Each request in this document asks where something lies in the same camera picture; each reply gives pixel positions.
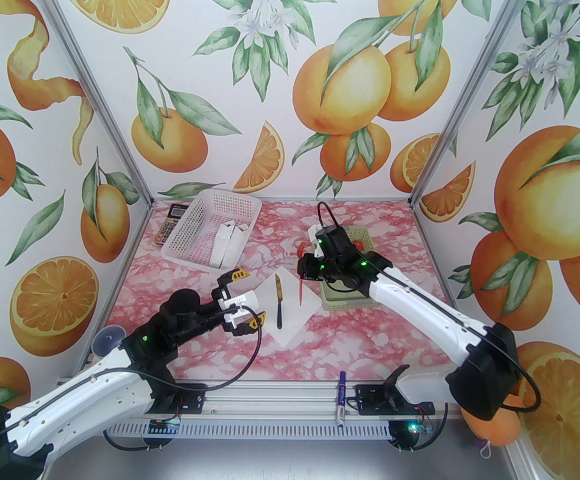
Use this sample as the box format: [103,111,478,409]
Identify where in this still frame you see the white paper napkin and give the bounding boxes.
[246,266,320,347]

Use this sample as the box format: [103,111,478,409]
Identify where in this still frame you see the green perforated plastic tray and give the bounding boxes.
[319,224,381,312]

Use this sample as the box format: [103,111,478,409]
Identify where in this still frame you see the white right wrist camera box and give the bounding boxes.
[306,224,326,260]

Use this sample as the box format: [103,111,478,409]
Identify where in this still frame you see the white slotted cable duct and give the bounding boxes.
[105,415,475,440]

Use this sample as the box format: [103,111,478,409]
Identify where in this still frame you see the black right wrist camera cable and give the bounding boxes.
[317,202,340,229]

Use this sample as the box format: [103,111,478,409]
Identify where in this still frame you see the white perforated plastic basket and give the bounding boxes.
[161,190,263,270]

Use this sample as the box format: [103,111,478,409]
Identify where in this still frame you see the black left wrist camera cable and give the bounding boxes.
[140,305,265,396]

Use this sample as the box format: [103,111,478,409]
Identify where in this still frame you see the aluminium frame post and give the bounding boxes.
[30,0,154,209]
[407,0,543,210]

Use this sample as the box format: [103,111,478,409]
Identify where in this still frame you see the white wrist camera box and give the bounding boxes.
[306,224,326,260]
[221,290,261,332]

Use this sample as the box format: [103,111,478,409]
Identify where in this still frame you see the orange plush toy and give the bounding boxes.
[462,407,523,461]

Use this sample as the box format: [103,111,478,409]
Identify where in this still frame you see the black base cable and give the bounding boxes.
[101,418,183,454]
[387,403,450,454]

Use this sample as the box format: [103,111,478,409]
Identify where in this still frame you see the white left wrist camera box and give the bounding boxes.
[221,290,261,332]

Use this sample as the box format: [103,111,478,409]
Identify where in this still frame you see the blue marker pen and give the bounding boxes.
[336,369,348,427]

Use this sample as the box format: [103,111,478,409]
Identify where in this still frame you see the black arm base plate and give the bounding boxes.
[145,382,206,414]
[355,383,435,416]

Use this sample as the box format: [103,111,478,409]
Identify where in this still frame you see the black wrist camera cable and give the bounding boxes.
[140,305,265,396]
[317,202,340,229]

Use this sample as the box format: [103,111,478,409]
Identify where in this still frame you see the black and gold calculator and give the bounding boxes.
[154,203,190,246]

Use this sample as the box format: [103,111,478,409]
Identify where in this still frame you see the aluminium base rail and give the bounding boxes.
[57,375,465,419]

